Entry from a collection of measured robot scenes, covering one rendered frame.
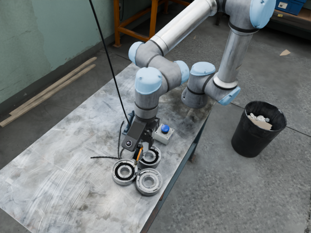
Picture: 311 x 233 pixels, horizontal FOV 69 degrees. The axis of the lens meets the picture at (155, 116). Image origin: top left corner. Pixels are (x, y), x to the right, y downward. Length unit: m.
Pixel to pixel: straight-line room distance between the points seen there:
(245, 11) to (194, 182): 1.39
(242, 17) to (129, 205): 0.79
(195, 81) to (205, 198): 1.02
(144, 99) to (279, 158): 1.88
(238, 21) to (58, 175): 0.90
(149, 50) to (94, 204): 0.60
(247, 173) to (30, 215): 1.67
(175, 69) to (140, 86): 0.14
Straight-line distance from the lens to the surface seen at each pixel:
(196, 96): 1.24
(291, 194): 2.23
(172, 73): 0.69
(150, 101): 0.66
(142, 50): 0.78
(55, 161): 1.06
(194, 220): 1.81
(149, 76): 0.63
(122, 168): 0.97
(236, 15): 0.91
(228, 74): 1.05
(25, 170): 1.08
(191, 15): 0.86
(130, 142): 0.74
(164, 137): 1.04
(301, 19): 4.04
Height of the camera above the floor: 1.67
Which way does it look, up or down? 47 degrees down
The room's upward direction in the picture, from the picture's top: 8 degrees clockwise
